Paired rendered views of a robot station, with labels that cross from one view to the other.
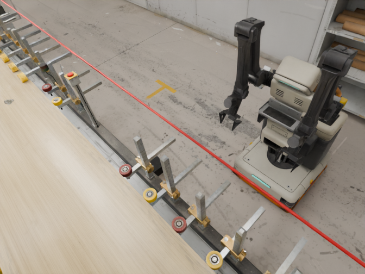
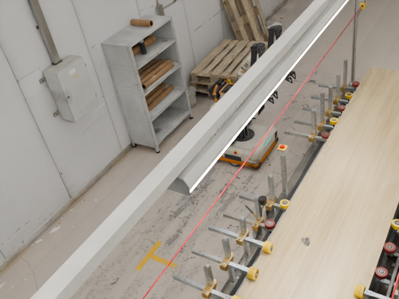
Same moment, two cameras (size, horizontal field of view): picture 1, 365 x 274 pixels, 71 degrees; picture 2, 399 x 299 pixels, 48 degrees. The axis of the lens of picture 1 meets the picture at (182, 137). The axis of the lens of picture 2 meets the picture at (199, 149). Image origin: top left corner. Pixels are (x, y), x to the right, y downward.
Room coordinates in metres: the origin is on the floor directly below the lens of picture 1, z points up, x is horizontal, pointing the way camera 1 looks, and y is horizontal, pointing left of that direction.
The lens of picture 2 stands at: (2.92, 3.33, 3.46)
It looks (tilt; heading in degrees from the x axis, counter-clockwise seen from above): 36 degrees down; 256
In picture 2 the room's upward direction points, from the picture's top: 12 degrees counter-clockwise
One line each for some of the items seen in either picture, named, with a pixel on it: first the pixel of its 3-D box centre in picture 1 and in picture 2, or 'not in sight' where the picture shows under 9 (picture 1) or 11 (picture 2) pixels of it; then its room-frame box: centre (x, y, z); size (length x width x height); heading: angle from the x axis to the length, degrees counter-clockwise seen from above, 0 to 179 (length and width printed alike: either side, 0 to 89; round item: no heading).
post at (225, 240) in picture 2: (36, 60); (228, 260); (2.36, 1.33, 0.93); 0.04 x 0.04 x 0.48; 38
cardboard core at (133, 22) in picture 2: not in sight; (141, 22); (1.95, -2.03, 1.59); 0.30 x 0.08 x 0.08; 128
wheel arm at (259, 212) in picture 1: (238, 236); (330, 99); (0.45, -0.23, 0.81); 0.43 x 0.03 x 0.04; 128
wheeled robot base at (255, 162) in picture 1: (280, 163); (244, 142); (1.26, -0.87, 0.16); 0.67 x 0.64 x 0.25; 127
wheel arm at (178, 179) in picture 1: (176, 181); (314, 124); (0.85, 0.08, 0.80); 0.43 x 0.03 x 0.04; 128
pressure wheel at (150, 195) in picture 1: (151, 198); (333, 124); (0.73, 0.24, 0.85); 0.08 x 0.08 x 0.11
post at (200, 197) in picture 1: (201, 214); (330, 105); (0.58, -0.04, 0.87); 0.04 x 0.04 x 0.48; 38
